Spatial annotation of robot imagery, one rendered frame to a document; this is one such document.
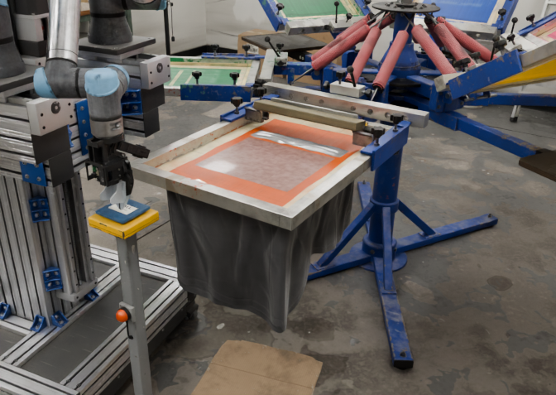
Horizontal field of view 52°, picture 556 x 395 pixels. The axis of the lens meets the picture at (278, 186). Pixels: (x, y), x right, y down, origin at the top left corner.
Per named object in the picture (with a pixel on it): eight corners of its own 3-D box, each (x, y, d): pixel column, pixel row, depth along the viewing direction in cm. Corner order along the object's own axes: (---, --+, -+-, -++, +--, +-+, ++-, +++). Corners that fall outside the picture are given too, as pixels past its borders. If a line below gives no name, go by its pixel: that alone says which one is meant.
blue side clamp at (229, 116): (231, 136, 207) (231, 117, 204) (220, 132, 210) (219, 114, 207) (275, 114, 230) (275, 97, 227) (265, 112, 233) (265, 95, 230)
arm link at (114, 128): (107, 109, 142) (130, 116, 138) (108, 127, 144) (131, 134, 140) (82, 118, 136) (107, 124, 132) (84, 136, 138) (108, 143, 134)
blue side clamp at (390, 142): (373, 171, 181) (375, 151, 178) (358, 168, 183) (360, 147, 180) (407, 143, 204) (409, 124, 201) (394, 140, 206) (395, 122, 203)
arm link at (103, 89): (122, 66, 136) (114, 75, 129) (126, 110, 141) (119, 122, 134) (88, 66, 136) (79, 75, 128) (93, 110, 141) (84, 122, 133)
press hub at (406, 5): (398, 286, 286) (435, 6, 227) (329, 262, 304) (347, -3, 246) (424, 251, 316) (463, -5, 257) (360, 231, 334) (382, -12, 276)
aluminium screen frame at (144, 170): (291, 231, 144) (292, 218, 142) (124, 175, 172) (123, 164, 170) (405, 139, 204) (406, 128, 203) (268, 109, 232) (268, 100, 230)
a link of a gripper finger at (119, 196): (107, 216, 145) (103, 183, 141) (124, 207, 150) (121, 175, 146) (116, 219, 144) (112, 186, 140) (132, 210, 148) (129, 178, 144)
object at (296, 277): (286, 331, 174) (290, 208, 156) (276, 327, 176) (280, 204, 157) (352, 262, 209) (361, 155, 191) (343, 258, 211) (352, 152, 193)
